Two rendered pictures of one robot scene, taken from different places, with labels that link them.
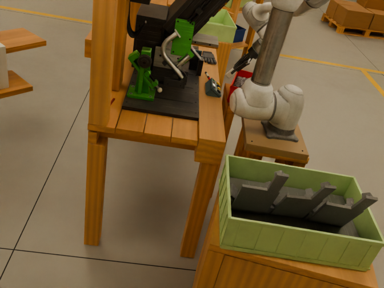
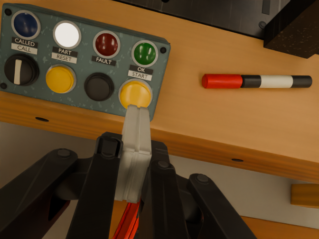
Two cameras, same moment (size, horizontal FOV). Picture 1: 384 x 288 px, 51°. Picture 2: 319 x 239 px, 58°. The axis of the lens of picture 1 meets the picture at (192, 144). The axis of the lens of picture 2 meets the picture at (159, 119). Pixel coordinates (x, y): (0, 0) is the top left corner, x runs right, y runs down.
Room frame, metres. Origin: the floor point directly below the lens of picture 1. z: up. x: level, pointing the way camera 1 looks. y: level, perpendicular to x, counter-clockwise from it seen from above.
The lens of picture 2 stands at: (2.32, -0.17, 1.19)
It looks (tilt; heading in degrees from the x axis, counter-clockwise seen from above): 73 degrees down; 69
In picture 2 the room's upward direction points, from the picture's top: 38 degrees clockwise
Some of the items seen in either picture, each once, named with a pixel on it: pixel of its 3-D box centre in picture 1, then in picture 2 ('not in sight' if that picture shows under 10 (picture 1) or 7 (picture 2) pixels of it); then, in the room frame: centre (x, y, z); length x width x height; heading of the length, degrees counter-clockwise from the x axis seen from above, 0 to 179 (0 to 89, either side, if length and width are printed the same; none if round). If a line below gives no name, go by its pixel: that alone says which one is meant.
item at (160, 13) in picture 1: (150, 36); not in sight; (2.52, 0.41, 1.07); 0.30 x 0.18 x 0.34; 6
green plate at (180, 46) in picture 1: (183, 36); not in sight; (2.36, 0.19, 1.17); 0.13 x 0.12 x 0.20; 6
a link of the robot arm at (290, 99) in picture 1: (286, 105); not in sight; (1.96, -0.45, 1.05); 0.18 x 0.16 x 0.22; 105
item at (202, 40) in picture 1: (187, 37); not in sight; (2.51, 0.17, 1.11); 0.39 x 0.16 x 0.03; 96
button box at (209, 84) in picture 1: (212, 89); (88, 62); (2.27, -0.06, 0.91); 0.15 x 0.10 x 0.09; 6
